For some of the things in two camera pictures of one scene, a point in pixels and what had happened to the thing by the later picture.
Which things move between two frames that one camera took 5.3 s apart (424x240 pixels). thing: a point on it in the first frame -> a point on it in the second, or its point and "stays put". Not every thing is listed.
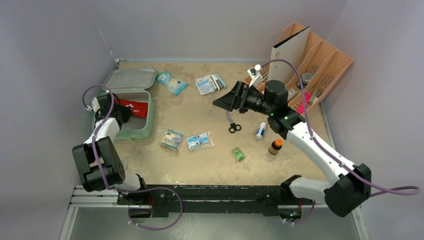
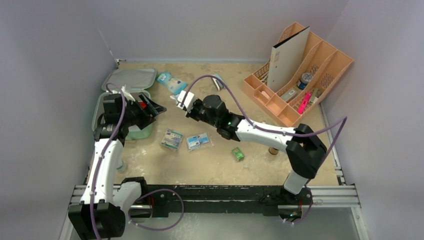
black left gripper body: [124, 112] -> [137, 115]
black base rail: [214, 198] stays put
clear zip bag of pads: [199, 140] stays put
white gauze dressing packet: [206, 84] -> [175, 97]
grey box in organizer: [291, 92] stays put
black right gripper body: [238, 97] -> [192, 109]
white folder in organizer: [292, 50] stays put
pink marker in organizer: [300, 109] stays put
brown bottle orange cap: [276, 145] stays put
